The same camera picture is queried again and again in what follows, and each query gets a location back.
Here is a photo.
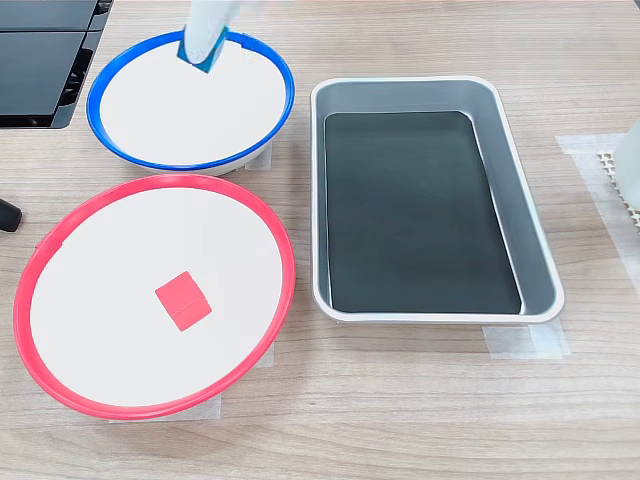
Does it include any black stand foot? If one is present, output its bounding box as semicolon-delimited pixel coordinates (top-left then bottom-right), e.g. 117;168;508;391
0;196;24;234

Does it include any black flat device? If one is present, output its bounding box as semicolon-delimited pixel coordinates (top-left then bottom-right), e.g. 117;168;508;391
0;0;115;131

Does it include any blue cube block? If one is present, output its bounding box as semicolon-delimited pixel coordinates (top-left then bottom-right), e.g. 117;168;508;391
176;25;232;76

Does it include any blue rimmed white dish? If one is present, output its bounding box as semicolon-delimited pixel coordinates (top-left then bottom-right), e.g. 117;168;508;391
85;29;297;177

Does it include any red cube block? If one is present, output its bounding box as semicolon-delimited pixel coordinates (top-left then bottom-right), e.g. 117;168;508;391
154;270;213;333

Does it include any red rimmed white dish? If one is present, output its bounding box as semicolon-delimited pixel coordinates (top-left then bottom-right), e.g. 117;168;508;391
13;173;297;421

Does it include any black tray liner mat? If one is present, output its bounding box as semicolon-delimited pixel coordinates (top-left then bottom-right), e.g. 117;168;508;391
323;110;524;316

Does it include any silver metal tray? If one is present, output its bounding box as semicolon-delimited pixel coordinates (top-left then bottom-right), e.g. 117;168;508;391
309;75;566;325

